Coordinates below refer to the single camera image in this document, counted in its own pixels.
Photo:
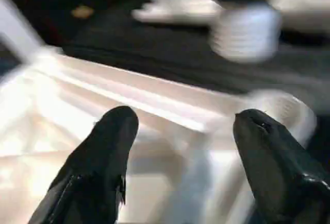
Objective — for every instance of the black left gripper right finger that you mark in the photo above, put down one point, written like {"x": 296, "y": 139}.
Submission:
{"x": 281, "y": 177}

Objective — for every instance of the black work mat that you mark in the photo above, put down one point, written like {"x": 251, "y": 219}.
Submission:
{"x": 154, "y": 54}

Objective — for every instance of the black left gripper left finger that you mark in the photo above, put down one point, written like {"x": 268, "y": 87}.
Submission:
{"x": 98, "y": 177}

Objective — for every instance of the white plastic table top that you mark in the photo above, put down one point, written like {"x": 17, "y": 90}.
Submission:
{"x": 154, "y": 110}

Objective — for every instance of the tan label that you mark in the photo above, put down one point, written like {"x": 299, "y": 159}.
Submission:
{"x": 82, "y": 12}

